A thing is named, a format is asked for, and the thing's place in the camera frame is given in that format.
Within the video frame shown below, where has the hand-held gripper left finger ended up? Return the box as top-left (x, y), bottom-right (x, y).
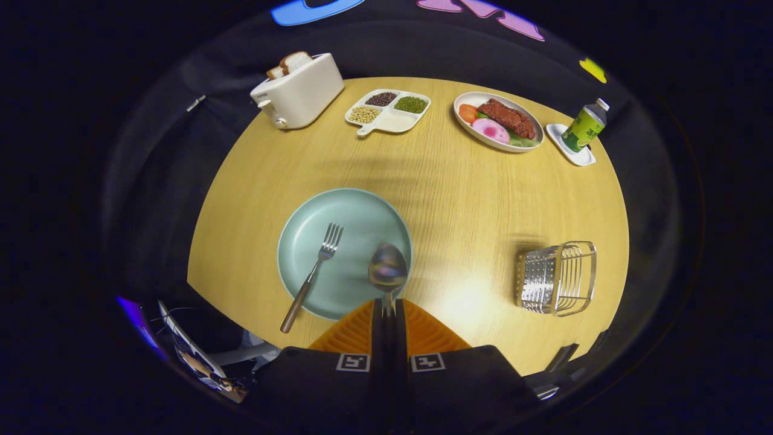
top-left (257, 298), bottom-right (390, 433)

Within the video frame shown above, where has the brown steak piece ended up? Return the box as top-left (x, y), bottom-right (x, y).
top-left (476, 98), bottom-right (537, 140)

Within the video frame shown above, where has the pale green round plate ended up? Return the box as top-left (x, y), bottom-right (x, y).
top-left (277, 188), bottom-right (414, 321)

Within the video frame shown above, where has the metal spoon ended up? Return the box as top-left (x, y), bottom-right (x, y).
top-left (368, 243), bottom-right (409, 318)

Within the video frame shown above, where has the white oval food plate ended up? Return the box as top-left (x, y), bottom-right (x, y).
top-left (454, 92), bottom-right (545, 153)

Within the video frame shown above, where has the white divided snack tray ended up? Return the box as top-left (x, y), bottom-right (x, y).
top-left (345, 89), bottom-right (432, 137)

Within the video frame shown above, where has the white toaster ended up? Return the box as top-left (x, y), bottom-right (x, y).
top-left (250, 53), bottom-right (345, 130)

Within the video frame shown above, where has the metal wire cutlery basket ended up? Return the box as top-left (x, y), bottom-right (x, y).
top-left (515, 241), bottom-right (598, 317)

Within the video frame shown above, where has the white-edged flat device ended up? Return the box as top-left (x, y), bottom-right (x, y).
top-left (158, 300), bottom-right (248, 404)

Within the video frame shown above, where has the pink round food slice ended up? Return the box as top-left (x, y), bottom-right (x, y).
top-left (472, 118), bottom-right (511, 144)

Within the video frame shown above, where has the glowing purple screen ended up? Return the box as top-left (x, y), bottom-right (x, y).
top-left (117, 295), bottom-right (164, 357)

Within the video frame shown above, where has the white square coaster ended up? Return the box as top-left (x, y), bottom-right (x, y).
top-left (546, 123), bottom-right (597, 167)

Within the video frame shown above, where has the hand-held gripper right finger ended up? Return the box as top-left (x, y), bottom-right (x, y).
top-left (393, 298), bottom-right (541, 433)

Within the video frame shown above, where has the green label drink bottle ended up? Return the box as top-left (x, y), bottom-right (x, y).
top-left (560, 98), bottom-right (611, 153)

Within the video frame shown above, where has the metal fork brown handle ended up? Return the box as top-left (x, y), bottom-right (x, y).
top-left (280, 223), bottom-right (344, 334)

